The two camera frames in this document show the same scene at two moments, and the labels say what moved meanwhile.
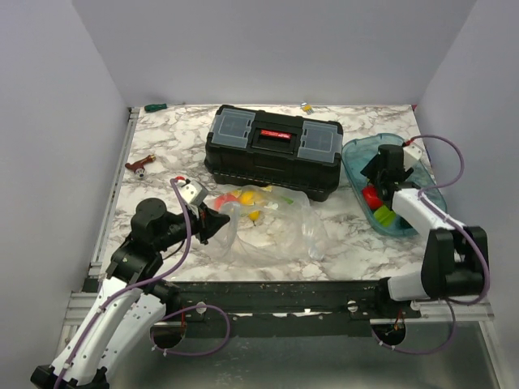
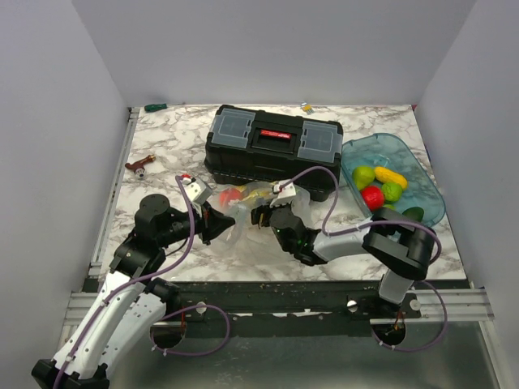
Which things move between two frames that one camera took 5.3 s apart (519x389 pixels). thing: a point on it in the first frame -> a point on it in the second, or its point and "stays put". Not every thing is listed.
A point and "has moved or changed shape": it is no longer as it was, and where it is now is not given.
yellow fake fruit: (247, 198) -> (257, 193)
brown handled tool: (139, 167) stays put
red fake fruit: (371, 198) stays put
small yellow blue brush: (307, 108) stays put
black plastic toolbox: (247, 147) stays put
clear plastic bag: (269, 224) has moved or changed shape
